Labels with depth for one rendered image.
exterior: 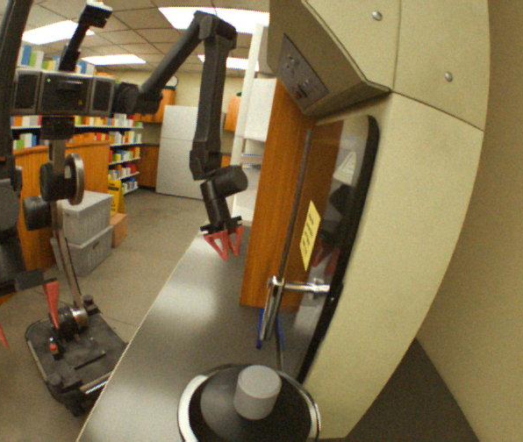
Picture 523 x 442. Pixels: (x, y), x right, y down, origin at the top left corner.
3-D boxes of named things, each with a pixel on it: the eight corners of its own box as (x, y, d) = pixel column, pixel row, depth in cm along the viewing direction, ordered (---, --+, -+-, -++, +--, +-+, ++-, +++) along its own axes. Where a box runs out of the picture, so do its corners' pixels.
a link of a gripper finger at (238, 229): (251, 251, 70) (241, 217, 70) (234, 259, 64) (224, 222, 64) (232, 254, 74) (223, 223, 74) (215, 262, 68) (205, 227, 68)
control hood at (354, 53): (317, 118, 49) (325, 71, 46) (394, 91, 18) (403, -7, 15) (258, 107, 48) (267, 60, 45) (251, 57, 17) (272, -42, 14)
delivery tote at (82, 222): (114, 225, 246) (114, 194, 236) (82, 248, 188) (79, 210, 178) (83, 219, 244) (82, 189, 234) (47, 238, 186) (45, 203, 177)
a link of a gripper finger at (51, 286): (74, 325, 31) (54, 267, 31) (34, 341, 25) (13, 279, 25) (65, 321, 35) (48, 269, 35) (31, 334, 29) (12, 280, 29)
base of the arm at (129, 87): (132, 114, 91) (138, 85, 87) (143, 114, 87) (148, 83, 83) (114, 113, 84) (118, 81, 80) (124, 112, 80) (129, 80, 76)
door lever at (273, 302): (298, 348, 30) (297, 335, 33) (319, 285, 27) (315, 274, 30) (255, 344, 30) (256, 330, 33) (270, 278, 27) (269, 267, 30)
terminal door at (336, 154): (276, 305, 60) (314, 127, 48) (283, 420, 31) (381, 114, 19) (273, 305, 60) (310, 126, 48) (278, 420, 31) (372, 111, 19)
